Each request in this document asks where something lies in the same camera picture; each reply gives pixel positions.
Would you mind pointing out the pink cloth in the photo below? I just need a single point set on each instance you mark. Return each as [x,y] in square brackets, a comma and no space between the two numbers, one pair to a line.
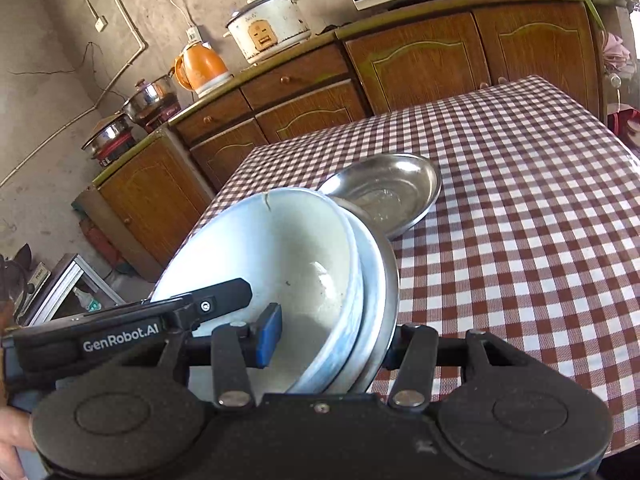
[615,55]

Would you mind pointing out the red bag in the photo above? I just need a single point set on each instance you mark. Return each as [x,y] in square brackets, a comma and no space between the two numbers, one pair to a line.
[625,124]

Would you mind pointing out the red white checkered tablecloth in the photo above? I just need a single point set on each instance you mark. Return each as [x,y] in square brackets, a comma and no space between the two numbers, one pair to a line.
[534,235]

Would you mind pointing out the white ceramic bowl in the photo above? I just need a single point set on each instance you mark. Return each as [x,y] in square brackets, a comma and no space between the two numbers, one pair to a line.
[318,376]

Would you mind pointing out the person's left hand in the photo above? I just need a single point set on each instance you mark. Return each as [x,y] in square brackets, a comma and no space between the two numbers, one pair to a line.
[15,433]

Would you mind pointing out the steel pot on stove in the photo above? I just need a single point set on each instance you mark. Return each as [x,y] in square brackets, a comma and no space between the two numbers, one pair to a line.
[105,132]

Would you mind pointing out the deep steel bowl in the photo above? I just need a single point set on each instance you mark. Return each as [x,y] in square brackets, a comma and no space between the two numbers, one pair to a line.
[380,304]

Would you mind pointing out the brown wooden cabinet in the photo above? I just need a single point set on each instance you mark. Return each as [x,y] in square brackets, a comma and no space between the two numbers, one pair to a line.
[138,210]

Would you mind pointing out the white rice cooker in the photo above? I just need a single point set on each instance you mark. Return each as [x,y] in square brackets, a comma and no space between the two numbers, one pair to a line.
[263,28]

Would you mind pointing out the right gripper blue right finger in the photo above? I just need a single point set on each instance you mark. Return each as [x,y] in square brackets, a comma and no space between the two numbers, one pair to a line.
[413,353]

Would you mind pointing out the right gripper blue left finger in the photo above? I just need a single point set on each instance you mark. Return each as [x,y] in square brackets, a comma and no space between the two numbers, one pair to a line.
[235,348]

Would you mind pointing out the orange electric kettle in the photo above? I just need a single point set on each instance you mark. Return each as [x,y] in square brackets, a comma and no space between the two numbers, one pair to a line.
[200,69]

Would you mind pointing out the steel pot with lid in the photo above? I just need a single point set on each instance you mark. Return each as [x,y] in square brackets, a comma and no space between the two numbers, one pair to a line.
[150,98]

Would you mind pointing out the small glass-front fridge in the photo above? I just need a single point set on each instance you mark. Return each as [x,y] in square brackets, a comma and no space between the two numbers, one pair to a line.
[72,287]

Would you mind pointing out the blue patterned small bowl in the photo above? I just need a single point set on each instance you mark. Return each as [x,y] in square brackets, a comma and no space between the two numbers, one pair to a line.
[295,247]

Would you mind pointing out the medium steel plate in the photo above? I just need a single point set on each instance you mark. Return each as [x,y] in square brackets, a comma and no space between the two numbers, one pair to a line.
[396,190]

